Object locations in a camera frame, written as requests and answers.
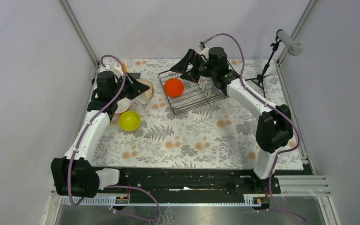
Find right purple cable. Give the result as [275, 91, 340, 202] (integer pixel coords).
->
[200, 33, 308, 224]

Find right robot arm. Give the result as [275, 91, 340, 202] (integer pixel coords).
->
[169, 47, 293, 193]

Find purple cable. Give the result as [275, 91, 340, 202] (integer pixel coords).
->
[67, 55, 162, 222]
[200, 33, 308, 224]

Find yellow plastic bowl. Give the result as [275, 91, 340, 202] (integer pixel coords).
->
[118, 111, 141, 132]

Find orange plastic bowl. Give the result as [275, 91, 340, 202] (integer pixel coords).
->
[164, 78, 184, 98]

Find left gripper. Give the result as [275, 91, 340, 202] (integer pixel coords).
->
[112, 72, 150, 101]

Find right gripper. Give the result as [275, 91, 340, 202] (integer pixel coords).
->
[170, 49, 217, 84]

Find blue patterned bowl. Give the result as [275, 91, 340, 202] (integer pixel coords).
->
[212, 84, 222, 93]

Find orange bowl with white inside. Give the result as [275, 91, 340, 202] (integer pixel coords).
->
[115, 98, 131, 114]

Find microphone on black stand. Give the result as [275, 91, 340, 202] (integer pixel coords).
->
[244, 29, 304, 94]

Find orange plastic block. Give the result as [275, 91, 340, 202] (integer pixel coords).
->
[121, 61, 128, 73]

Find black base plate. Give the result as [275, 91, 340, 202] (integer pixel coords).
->
[90, 165, 313, 204]

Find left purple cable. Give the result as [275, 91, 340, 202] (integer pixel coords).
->
[67, 55, 162, 222]

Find floral tablecloth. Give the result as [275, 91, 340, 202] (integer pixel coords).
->
[70, 58, 304, 171]

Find black mat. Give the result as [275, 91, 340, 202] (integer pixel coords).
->
[127, 72, 141, 80]

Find beige ceramic bowl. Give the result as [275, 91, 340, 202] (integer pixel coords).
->
[135, 78, 155, 105]

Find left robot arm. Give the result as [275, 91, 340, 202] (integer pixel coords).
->
[51, 71, 150, 198]

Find wire dish rack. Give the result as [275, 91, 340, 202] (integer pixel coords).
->
[157, 70, 227, 115]

